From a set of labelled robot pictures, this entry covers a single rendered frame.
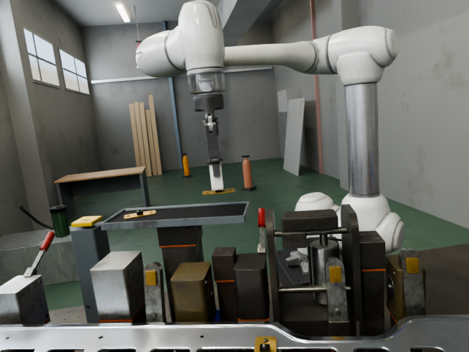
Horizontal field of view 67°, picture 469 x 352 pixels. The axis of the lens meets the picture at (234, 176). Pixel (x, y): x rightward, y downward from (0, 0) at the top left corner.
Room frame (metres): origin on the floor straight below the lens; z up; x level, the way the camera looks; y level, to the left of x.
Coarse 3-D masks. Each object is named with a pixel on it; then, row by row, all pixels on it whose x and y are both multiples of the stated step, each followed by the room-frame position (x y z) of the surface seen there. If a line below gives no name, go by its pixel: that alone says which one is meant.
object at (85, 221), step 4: (96, 216) 0.96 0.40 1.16; (100, 216) 0.96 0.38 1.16; (80, 220) 0.93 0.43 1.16; (84, 220) 0.93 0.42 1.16; (88, 220) 0.93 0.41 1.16; (92, 220) 0.92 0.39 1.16; (96, 220) 0.93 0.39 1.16; (100, 220) 0.95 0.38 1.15; (72, 224) 0.91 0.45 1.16; (76, 224) 0.91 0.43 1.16; (80, 224) 0.91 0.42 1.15; (84, 224) 0.91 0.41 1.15; (88, 224) 0.91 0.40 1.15; (92, 224) 0.91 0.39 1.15
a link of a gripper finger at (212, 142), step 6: (204, 126) 0.83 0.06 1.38; (210, 132) 0.84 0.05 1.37; (210, 138) 0.83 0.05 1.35; (216, 138) 0.84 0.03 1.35; (210, 144) 0.84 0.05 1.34; (216, 144) 0.84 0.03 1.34; (210, 150) 0.84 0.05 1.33; (216, 150) 0.84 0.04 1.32; (210, 156) 0.84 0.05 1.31; (216, 156) 0.84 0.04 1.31; (210, 162) 0.85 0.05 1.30
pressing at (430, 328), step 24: (0, 336) 0.67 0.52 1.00; (24, 336) 0.66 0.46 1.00; (48, 336) 0.65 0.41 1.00; (72, 336) 0.64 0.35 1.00; (96, 336) 0.64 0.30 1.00; (120, 336) 0.63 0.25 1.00; (144, 336) 0.62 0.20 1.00; (168, 336) 0.61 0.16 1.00; (192, 336) 0.61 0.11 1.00; (216, 336) 0.60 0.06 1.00; (240, 336) 0.59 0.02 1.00; (264, 336) 0.59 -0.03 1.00; (288, 336) 0.58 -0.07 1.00; (360, 336) 0.56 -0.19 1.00; (384, 336) 0.55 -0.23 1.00; (408, 336) 0.55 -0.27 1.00; (432, 336) 0.54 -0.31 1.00; (456, 336) 0.54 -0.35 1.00
